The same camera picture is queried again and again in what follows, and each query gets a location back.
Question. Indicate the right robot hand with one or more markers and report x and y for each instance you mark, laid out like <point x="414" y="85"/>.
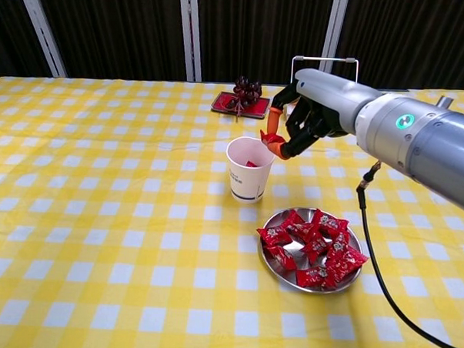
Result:
<point x="328" y="93"/>

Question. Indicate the white paper cup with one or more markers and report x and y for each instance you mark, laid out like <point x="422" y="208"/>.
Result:
<point x="247" y="182"/>

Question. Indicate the red rectangular tray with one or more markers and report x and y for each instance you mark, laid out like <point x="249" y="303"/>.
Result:
<point x="258" y="107"/>

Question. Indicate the dark red grape bunch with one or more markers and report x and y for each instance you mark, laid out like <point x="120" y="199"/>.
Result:
<point x="247" y="90"/>

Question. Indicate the round steel plate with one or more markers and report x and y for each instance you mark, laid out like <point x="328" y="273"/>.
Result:
<point x="279" y="275"/>

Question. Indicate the yellow white checkered tablecloth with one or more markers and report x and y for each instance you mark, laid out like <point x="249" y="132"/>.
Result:
<point x="99" y="214"/>

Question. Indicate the white frame post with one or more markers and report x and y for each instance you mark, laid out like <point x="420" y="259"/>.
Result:
<point x="186" y="25"/>
<point x="336" y="24"/>
<point x="42" y="31"/>

